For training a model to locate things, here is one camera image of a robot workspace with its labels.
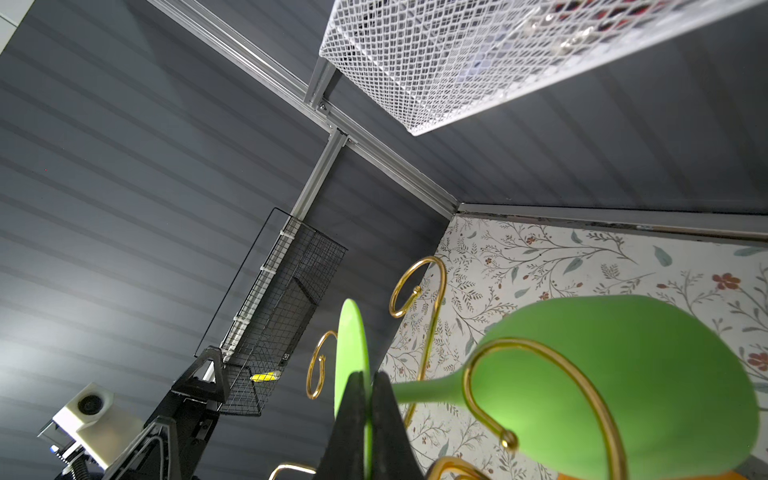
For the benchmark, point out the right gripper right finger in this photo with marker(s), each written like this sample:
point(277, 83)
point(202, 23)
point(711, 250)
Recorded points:
point(392, 455)

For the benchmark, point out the white mesh wall basket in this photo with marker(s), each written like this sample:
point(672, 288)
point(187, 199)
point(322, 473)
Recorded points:
point(431, 63)

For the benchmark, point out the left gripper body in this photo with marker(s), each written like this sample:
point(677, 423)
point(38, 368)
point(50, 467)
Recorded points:
point(195, 420)

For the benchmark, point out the aluminium frame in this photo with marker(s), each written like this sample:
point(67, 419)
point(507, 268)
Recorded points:
point(607, 183)

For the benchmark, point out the green wine glass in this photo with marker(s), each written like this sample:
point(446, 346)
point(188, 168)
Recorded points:
point(602, 387)

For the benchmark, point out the black wire side basket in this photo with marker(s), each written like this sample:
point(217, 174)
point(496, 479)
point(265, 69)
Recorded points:
point(289, 266)

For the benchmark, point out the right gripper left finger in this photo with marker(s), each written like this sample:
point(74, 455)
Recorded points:
point(344, 455)

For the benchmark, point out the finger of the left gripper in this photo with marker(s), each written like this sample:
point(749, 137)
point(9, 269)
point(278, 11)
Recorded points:
point(153, 454)
point(204, 379)

